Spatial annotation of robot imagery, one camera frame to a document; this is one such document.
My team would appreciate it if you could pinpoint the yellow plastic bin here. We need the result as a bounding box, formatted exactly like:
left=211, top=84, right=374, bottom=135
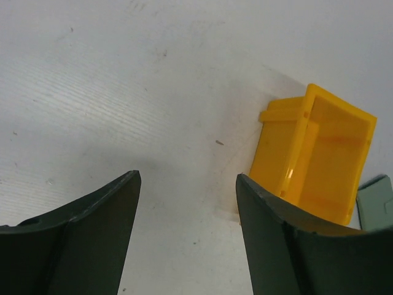
left=249, top=84, right=377, bottom=226

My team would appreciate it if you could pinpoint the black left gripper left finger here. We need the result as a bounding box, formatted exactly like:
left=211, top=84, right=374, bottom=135
left=1, top=170, right=141, bottom=294

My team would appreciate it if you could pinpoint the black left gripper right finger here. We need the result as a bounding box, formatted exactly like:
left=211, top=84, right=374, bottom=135
left=236, top=174, right=392, bottom=294

